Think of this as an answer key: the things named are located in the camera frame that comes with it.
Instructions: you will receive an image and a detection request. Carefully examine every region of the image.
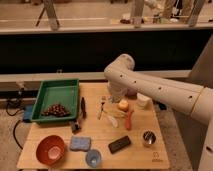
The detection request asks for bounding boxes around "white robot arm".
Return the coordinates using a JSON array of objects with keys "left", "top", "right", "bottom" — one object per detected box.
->
[{"left": 104, "top": 54, "right": 213, "bottom": 171}]

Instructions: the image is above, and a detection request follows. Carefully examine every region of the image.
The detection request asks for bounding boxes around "blue folded towel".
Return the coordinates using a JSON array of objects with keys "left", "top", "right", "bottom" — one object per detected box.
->
[{"left": 70, "top": 136, "right": 91, "bottom": 151}]

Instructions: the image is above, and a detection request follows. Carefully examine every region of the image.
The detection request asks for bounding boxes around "red bowl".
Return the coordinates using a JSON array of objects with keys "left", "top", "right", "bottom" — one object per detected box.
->
[{"left": 36, "top": 135, "right": 65, "bottom": 166}]

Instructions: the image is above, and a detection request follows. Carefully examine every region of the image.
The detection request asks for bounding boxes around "yellow apple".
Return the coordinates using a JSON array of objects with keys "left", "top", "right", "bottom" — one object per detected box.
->
[{"left": 117, "top": 99, "right": 129, "bottom": 111}]

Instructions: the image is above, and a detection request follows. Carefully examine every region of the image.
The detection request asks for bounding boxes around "yellow banana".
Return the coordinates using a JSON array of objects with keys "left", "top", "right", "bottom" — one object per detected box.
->
[{"left": 104, "top": 109, "right": 127, "bottom": 118}]

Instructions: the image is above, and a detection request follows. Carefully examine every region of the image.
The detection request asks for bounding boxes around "dark marker pen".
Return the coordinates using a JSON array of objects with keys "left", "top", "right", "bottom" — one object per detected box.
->
[{"left": 81, "top": 97, "right": 86, "bottom": 119}]

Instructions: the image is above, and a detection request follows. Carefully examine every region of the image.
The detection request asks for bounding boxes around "white plastic spoon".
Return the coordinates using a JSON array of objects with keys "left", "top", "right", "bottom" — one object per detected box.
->
[{"left": 107, "top": 116, "right": 118, "bottom": 128}]

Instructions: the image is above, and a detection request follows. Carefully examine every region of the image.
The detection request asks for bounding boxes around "white plastic cup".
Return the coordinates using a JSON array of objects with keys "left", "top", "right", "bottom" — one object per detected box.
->
[{"left": 137, "top": 93, "right": 150, "bottom": 107}]

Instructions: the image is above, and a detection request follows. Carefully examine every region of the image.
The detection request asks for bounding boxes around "orange carrot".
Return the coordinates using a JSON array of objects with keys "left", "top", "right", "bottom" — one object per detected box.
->
[{"left": 125, "top": 110, "right": 134, "bottom": 130}]

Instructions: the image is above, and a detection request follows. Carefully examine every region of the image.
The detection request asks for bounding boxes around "green plastic tray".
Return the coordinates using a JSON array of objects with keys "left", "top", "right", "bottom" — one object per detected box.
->
[{"left": 31, "top": 79, "right": 79, "bottom": 123}]

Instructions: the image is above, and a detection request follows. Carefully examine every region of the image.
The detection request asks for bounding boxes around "pile of brown nuts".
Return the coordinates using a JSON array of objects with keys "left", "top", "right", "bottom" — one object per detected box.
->
[{"left": 42, "top": 103, "right": 70, "bottom": 117}]

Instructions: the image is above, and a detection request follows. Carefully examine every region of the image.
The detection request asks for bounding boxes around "black rectangular block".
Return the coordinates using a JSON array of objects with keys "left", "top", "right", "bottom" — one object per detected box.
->
[{"left": 108, "top": 136, "right": 131, "bottom": 154}]

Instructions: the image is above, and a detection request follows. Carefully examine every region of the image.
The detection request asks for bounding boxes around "small metal cup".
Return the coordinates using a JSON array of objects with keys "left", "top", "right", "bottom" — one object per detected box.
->
[{"left": 142, "top": 131, "right": 156, "bottom": 147}]

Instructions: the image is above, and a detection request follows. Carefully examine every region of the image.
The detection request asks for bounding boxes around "small blue cup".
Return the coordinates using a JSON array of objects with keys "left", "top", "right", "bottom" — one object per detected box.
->
[{"left": 85, "top": 149, "right": 102, "bottom": 168}]

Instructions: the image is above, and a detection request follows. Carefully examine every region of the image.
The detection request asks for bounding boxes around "blue power box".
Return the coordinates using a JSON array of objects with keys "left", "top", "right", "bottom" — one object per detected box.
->
[{"left": 22, "top": 105, "right": 33, "bottom": 123}]

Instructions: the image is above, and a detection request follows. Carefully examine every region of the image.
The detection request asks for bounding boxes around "fork with yellow handle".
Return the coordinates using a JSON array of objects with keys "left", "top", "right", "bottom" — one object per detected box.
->
[{"left": 98, "top": 96, "right": 106, "bottom": 120}]

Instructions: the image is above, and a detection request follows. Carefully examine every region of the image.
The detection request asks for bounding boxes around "black cable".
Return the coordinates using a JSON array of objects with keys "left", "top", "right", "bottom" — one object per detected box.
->
[{"left": 4, "top": 88, "right": 25, "bottom": 151}]

